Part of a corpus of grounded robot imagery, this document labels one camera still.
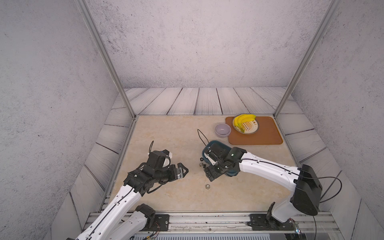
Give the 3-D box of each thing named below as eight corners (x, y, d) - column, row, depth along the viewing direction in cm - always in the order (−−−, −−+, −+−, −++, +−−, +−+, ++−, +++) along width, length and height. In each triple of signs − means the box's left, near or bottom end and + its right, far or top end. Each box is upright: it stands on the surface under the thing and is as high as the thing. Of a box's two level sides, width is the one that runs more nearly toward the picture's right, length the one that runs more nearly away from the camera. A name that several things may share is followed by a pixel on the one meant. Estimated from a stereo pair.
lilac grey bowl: (215, 139, 108) (216, 135, 104) (214, 127, 115) (214, 122, 111) (231, 139, 108) (232, 134, 104) (228, 127, 115) (229, 122, 111)
